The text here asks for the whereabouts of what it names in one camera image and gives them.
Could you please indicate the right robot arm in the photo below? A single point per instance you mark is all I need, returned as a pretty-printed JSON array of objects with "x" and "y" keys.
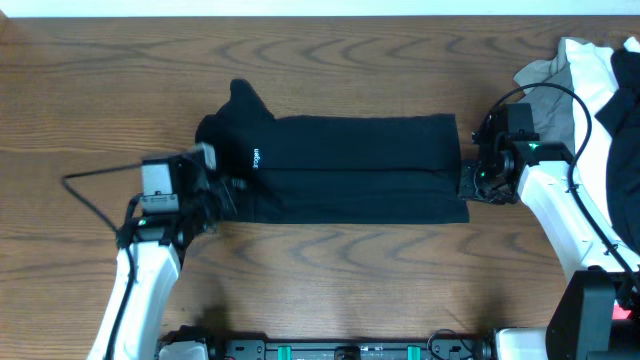
[{"x": 598, "y": 314}]

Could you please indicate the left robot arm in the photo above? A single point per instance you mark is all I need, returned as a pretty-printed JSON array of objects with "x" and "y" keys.
[{"x": 151, "y": 252}]

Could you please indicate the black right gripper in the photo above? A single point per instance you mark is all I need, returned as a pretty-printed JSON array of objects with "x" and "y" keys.
[{"x": 468, "y": 192}]

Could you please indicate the black polo shirt with logo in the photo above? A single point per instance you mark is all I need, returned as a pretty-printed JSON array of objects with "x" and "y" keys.
[{"x": 308, "y": 169}]

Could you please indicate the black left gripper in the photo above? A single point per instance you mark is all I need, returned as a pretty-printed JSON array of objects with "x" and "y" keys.
[{"x": 218, "y": 186}]

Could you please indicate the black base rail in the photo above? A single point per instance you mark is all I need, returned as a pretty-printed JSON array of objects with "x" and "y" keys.
[{"x": 443, "y": 344}]

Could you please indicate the white garment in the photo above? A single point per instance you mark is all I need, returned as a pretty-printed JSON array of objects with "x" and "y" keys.
[{"x": 594, "y": 83}]

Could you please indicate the red and grey garment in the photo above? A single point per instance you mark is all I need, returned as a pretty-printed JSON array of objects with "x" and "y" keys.
[{"x": 620, "y": 312}]

